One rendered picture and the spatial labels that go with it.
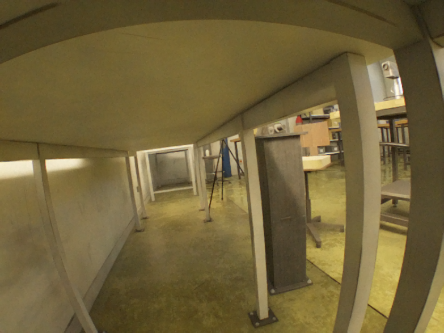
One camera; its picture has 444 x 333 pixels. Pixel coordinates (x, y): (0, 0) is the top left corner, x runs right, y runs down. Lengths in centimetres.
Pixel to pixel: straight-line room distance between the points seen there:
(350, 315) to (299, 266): 82
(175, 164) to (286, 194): 532
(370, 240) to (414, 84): 23
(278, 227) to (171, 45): 95
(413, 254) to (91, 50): 41
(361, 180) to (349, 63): 16
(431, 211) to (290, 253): 96
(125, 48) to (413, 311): 44
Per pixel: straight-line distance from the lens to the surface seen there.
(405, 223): 175
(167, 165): 622
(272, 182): 102
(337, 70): 35
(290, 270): 121
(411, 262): 30
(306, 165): 160
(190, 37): 24
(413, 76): 26
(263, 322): 107
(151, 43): 25
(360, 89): 33
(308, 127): 203
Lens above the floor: 76
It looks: 4 degrees down
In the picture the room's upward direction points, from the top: 7 degrees counter-clockwise
